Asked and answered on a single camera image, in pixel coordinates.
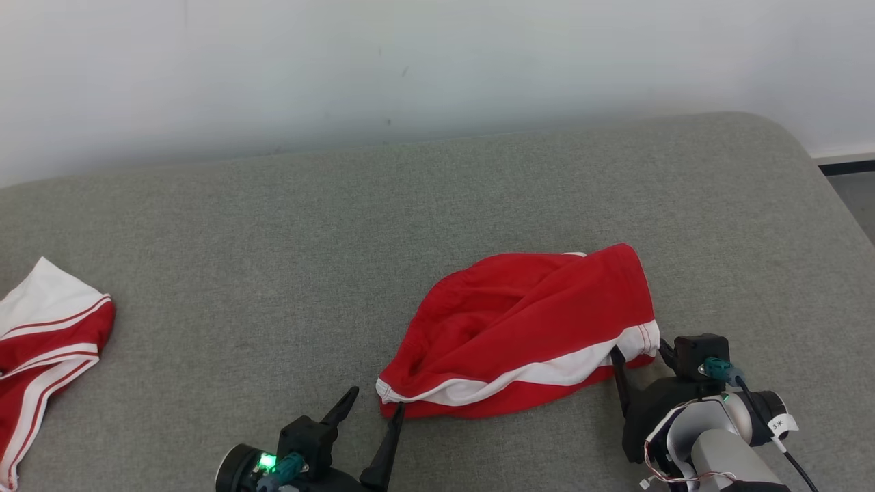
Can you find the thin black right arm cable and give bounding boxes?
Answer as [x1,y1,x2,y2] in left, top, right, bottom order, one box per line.
[735,376,821,492]

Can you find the red white basketball jersey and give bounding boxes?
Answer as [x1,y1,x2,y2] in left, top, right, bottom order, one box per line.
[0,257,116,490]

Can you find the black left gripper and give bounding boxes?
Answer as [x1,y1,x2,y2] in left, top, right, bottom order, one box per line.
[294,387,405,492]

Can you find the red white-striped shorts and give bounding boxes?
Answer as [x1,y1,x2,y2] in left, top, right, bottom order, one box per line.
[376,243,661,420]

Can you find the black baseboard strip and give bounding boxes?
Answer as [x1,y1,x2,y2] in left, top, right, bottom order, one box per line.
[813,152,875,176]

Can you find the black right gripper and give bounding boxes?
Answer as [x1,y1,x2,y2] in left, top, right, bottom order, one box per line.
[610,338,718,463]

